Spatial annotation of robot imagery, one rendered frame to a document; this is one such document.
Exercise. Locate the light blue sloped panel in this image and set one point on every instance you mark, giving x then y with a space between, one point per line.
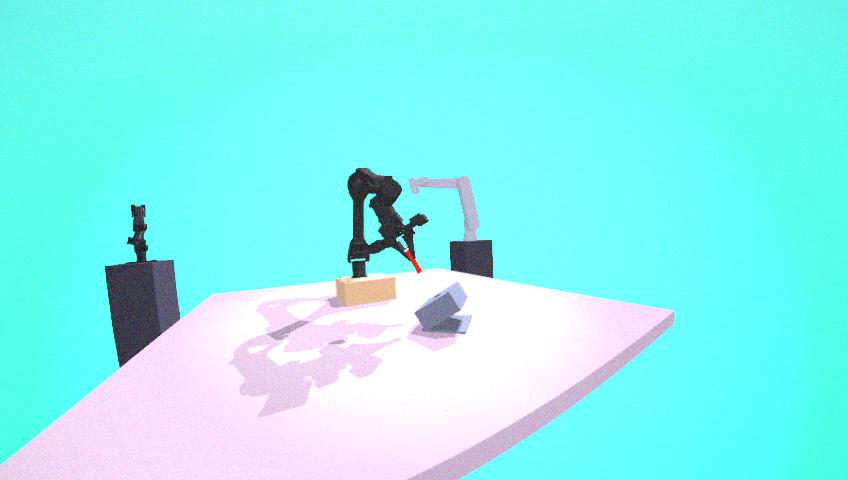
436 314

